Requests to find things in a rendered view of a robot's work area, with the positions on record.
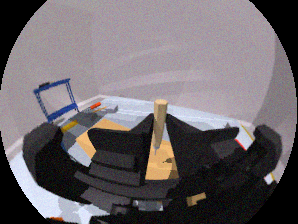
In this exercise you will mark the tan wooden floor panel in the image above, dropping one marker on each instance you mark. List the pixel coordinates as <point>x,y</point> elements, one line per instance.
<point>161,166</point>

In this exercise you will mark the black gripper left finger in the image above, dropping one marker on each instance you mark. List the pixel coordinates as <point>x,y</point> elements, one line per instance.
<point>134,142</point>

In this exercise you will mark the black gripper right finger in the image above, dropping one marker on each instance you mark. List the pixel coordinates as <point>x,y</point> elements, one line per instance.
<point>189,143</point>

